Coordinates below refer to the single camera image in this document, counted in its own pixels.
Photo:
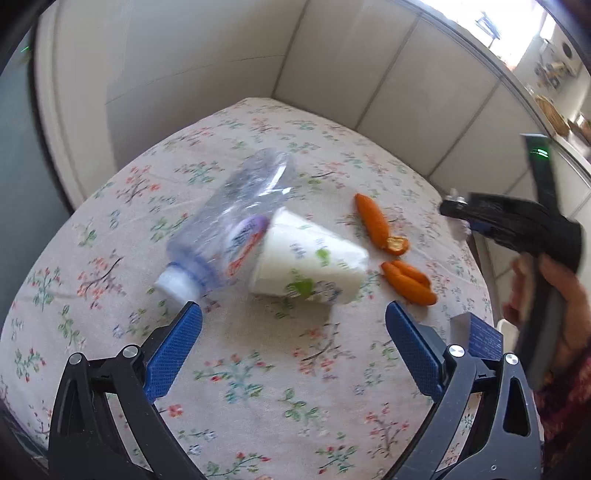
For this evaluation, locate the dish rack with plates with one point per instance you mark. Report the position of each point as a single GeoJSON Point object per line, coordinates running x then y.
{"type": "Point", "coordinates": [490, 25]}

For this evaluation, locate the floral tablecloth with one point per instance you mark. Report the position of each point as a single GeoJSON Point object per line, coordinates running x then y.
{"type": "Point", "coordinates": [277, 397]}

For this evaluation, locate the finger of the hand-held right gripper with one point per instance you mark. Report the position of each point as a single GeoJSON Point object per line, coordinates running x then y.
{"type": "Point", "coordinates": [480, 212]}

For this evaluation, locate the white water heater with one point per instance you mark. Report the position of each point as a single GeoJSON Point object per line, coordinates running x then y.
{"type": "Point", "coordinates": [567, 53]}

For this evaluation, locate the clear plastic bottle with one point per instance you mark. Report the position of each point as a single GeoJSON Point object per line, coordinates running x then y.
{"type": "Point", "coordinates": [217, 217]}

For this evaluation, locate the orange peel piece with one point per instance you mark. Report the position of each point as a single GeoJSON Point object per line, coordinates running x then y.
{"type": "Point", "coordinates": [411, 282]}
{"type": "Point", "coordinates": [371, 219]}
{"type": "Point", "coordinates": [397, 245]}

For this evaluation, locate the row of white cabinet doors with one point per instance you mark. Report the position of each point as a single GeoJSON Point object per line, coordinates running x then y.
{"type": "Point", "coordinates": [415, 92]}

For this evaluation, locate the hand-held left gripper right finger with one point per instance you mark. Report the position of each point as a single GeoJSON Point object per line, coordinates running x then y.
{"type": "Point", "coordinates": [413, 353]}

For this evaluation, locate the white paper cup green print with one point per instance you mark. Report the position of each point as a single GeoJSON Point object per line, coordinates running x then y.
{"type": "Point", "coordinates": [300, 258]}

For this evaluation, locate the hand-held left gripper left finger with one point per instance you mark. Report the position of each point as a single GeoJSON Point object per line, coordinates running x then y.
{"type": "Point", "coordinates": [173, 353]}

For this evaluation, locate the blue cardboard box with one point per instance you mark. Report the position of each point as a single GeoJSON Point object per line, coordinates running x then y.
{"type": "Point", "coordinates": [482, 339]}

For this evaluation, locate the person's right hand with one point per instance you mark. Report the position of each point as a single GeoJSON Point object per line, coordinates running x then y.
{"type": "Point", "coordinates": [575, 318]}

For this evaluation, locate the woven basket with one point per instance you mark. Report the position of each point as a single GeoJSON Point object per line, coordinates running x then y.
{"type": "Point", "coordinates": [551, 113]}

